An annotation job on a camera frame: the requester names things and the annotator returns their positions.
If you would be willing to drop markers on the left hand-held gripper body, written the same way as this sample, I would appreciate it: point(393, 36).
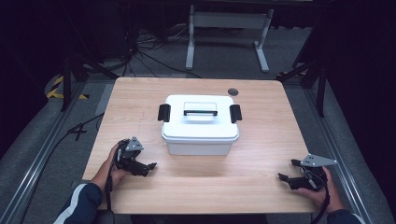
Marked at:
point(127, 152)

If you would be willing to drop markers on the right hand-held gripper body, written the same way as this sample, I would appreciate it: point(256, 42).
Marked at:
point(313, 174)

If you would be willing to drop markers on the white plastic storage box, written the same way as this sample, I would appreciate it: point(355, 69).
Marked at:
point(196, 148)

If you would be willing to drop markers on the white box lid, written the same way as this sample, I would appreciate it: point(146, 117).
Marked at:
point(199, 127)

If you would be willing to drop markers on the person's right hand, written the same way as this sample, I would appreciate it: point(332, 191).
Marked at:
point(327, 197)

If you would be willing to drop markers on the person's left hand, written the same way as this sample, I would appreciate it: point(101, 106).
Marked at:
point(113, 175)

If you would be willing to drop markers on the black box latch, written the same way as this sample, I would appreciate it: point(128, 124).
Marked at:
point(235, 113)
point(164, 112)

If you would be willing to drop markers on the black tripod stand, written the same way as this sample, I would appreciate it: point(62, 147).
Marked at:
point(314, 77)
point(74, 71)

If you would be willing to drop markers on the yellow black hazard tape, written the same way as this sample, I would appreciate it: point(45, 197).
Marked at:
point(57, 88)

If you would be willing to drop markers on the grey round table grommet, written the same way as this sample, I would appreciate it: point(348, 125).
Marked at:
point(233, 91)

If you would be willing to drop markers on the grey metal floor rail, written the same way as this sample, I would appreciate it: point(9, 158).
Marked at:
point(37, 161)
point(339, 155)

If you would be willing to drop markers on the white metal table frame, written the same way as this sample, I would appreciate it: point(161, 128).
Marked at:
point(229, 20)

